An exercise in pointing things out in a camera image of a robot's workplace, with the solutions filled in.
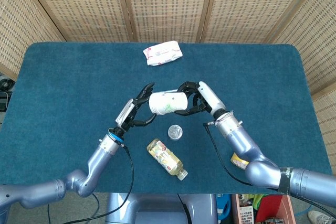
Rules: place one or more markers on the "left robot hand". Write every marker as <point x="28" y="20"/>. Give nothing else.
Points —
<point x="127" y="115"/>

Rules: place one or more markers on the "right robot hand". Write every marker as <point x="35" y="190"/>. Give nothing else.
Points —
<point x="211" y="98"/>

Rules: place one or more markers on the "white paper cup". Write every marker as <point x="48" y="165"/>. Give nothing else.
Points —
<point x="168" y="103"/>

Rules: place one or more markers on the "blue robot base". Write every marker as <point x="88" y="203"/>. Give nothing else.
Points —
<point x="157" y="208"/>

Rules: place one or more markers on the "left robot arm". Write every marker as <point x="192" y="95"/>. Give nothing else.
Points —
<point x="99" y="155"/>

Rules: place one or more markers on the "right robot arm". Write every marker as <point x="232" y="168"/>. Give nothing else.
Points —
<point x="236" y="137"/>

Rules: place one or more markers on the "small clear round lid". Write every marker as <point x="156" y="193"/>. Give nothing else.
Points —
<point x="175" y="132"/>

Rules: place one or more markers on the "yellow drink plastic bottle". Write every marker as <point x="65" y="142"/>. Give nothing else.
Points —
<point x="165" y="157"/>

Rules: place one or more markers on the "teal carpet table mat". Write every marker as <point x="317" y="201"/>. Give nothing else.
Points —
<point x="78" y="77"/>

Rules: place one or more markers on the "yellow tape roll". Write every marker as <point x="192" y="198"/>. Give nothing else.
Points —
<point x="236" y="159"/>

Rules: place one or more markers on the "white tissue pack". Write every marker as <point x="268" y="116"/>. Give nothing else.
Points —
<point x="162" y="53"/>

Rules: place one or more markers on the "blue plastic container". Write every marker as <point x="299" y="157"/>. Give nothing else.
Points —
<point x="223" y="207"/>

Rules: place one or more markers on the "pink plastic basket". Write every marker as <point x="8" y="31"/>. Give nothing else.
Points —
<point x="242" y="211"/>

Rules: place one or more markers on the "grey power adapter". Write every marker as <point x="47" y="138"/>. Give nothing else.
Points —
<point x="4" y="102"/>

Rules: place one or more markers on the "red box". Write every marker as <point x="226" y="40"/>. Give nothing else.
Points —
<point x="273" y="208"/>

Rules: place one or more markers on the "grey shoe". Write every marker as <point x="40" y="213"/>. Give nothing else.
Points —
<point x="319" y="218"/>

